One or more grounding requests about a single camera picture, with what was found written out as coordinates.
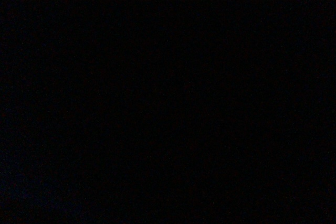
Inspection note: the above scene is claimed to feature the navy blue knit garment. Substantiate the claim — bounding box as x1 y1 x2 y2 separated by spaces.
1 0 335 223

